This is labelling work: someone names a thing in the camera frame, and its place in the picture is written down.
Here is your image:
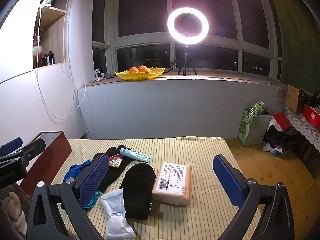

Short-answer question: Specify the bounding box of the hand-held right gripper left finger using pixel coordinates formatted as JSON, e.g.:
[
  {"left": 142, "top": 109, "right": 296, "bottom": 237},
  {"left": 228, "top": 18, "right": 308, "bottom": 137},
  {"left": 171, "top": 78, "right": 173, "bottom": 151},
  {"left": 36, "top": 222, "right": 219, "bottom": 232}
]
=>
[{"left": 26, "top": 152, "right": 110, "bottom": 240}]

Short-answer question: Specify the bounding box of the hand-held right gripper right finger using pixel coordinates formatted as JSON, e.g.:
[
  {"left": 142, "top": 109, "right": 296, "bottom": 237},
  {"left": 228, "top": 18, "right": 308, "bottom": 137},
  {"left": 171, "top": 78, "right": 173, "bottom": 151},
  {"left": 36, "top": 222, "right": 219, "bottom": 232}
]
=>
[{"left": 212, "top": 154, "right": 295, "bottom": 240}]

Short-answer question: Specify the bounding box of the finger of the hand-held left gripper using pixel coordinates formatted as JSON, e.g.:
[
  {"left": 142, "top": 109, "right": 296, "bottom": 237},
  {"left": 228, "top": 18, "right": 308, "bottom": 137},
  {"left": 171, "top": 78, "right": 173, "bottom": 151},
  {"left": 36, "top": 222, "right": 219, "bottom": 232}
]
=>
[
  {"left": 0, "top": 137, "right": 23, "bottom": 156},
  {"left": 0, "top": 138, "right": 47, "bottom": 167}
]

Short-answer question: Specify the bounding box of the black glove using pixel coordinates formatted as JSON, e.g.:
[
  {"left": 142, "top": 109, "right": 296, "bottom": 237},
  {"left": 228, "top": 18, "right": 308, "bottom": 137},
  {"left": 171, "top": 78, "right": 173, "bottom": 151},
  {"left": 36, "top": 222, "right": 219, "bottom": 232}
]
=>
[{"left": 93, "top": 144, "right": 133, "bottom": 193}]

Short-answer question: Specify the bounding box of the dark red storage box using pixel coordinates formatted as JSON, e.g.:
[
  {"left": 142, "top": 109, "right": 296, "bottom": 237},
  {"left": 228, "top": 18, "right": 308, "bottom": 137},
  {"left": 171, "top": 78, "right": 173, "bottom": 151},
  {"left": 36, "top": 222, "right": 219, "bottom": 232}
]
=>
[{"left": 19, "top": 131, "right": 73, "bottom": 199}]

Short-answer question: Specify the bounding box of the black knit beanie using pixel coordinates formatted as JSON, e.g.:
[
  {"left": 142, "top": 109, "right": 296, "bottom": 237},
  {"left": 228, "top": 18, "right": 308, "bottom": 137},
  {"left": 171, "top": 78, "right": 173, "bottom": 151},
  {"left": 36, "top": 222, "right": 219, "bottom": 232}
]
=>
[{"left": 119, "top": 163, "right": 156, "bottom": 221}]

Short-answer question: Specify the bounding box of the peach tissue pack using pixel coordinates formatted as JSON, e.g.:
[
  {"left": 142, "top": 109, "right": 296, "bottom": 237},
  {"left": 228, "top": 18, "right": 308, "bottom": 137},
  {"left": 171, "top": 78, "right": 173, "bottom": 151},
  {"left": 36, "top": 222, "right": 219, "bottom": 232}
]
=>
[{"left": 152, "top": 162, "right": 192, "bottom": 206}]

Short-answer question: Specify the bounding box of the blue cloth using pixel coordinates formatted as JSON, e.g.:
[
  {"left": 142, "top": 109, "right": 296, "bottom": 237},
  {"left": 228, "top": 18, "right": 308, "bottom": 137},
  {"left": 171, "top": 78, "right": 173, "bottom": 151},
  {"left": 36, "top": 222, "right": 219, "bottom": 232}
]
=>
[{"left": 62, "top": 159, "right": 94, "bottom": 183}]

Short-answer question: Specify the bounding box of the red and white snack packet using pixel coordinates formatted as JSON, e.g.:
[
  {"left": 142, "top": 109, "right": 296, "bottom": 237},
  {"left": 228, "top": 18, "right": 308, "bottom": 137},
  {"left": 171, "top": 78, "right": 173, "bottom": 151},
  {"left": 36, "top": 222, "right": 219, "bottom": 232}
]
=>
[{"left": 109, "top": 154, "right": 123, "bottom": 168}]

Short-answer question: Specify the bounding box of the white wet wipes packet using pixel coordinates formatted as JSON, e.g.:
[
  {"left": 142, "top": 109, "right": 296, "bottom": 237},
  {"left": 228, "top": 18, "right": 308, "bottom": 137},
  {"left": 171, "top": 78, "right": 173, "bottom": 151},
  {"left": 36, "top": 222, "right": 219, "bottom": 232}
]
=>
[{"left": 101, "top": 188, "right": 137, "bottom": 240}]

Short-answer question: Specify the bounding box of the yellow striped tablecloth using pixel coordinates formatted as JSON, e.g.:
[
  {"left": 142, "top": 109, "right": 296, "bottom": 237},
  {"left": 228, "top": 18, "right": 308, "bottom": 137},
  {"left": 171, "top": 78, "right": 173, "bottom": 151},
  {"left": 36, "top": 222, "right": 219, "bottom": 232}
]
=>
[{"left": 51, "top": 137, "right": 263, "bottom": 240}]

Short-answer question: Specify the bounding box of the light blue tube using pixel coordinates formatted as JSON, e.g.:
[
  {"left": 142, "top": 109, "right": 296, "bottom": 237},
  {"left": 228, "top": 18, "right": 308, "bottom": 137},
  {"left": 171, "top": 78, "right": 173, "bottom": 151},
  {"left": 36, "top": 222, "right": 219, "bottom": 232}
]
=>
[{"left": 119, "top": 148, "right": 152, "bottom": 163}]

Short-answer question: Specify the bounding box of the green printed bag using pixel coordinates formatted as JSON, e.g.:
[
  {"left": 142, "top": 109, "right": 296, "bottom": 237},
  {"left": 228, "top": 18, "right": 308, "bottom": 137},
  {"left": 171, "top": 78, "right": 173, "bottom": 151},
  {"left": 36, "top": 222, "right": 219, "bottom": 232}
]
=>
[{"left": 237, "top": 101, "right": 266, "bottom": 147}]

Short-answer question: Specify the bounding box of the white paper bag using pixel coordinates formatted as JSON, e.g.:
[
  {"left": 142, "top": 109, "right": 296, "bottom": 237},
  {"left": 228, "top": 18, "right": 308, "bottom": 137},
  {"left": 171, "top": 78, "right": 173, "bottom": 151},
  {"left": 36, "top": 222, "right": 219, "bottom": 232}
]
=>
[{"left": 252, "top": 114, "right": 272, "bottom": 146}]

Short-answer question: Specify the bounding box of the pile of clothes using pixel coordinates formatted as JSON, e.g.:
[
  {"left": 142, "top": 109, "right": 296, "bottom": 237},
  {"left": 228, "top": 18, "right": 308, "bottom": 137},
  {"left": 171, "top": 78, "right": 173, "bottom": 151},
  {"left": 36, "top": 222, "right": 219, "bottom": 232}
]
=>
[{"left": 262, "top": 112, "right": 300, "bottom": 158}]

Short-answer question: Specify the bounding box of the white lace cloth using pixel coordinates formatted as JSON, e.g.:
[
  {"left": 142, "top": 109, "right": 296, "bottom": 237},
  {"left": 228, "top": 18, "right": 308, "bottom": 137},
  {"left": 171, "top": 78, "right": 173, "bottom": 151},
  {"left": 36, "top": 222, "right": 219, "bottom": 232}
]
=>
[{"left": 276, "top": 82, "right": 320, "bottom": 153}]

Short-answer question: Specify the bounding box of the red vase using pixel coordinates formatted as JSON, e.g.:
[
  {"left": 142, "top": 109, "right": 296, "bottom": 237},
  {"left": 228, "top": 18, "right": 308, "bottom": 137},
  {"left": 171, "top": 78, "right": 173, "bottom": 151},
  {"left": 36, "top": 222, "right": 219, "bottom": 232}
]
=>
[{"left": 32, "top": 27, "right": 42, "bottom": 68}]

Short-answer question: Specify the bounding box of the cardboard box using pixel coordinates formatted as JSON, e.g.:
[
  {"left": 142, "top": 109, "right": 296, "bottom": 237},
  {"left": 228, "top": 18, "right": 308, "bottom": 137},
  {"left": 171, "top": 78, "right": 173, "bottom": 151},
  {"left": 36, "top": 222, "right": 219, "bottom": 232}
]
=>
[{"left": 285, "top": 84, "right": 307, "bottom": 113}]

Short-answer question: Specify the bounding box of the red flat box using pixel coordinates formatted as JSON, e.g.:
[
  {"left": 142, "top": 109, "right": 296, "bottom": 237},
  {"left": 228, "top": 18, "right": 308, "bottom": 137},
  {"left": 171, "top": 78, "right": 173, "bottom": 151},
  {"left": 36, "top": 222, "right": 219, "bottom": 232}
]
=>
[{"left": 302, "top": 104, "right": 320, "bottom": 127}]

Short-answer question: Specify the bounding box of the yellow fruit plate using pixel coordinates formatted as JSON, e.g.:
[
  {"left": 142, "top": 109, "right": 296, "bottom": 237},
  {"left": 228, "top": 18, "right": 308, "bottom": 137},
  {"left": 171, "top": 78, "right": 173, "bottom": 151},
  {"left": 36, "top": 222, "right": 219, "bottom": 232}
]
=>
[{"left": 115, "top": 67, "right": 166, "bottom": 81}]

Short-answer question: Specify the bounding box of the white framed window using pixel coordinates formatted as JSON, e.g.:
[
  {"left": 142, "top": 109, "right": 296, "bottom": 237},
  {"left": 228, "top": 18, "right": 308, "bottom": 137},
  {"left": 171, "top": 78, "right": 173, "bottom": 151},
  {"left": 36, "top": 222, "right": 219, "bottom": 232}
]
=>
[{"left": 92, "top": 0, "right": 283, "bottom": 80}]

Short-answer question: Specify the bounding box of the green curtain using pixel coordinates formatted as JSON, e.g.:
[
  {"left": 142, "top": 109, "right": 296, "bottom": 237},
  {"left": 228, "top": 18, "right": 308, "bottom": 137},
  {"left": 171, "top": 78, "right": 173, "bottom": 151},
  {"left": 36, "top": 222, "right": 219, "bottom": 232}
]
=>
[{"left": 265, "top": 0, "right": 320, "bottom": 88}]

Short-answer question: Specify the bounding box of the teal plastic ring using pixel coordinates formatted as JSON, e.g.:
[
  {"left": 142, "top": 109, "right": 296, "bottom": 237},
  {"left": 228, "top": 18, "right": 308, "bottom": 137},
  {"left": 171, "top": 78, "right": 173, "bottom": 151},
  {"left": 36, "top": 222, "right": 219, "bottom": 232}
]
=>
[{"left": 81, "top": 191, "right": 102, "bottom": 209}]

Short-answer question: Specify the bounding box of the white cable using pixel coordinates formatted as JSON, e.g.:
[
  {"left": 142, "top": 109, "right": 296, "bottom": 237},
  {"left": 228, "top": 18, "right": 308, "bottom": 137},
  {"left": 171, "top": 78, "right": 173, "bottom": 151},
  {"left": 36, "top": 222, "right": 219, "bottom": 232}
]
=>
[{"left": 34, "top": 4, "right": 87, "bottom": 120}]

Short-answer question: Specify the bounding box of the black cable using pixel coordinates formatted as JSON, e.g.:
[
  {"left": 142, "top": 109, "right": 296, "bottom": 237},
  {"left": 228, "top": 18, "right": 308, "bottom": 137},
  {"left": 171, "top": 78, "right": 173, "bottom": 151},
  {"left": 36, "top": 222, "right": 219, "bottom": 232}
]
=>
[{"left": 91, "top": 74, "right": 116, "bottom": 84}]

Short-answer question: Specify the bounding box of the wooden wall shelf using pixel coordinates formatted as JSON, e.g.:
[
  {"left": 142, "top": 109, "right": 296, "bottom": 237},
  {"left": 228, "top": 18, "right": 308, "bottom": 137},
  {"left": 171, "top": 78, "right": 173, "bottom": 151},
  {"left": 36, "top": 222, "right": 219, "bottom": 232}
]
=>
[{"left": 32, "top": 0, "right": 70, "bottom": 69}]

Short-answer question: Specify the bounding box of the ring light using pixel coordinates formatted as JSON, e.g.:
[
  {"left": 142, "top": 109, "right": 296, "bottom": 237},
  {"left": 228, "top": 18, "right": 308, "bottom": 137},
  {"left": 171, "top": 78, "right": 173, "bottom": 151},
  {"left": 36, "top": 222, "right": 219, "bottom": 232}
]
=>
[{"left": 167, "top": 7, "right": 209, "bottom": 46}]

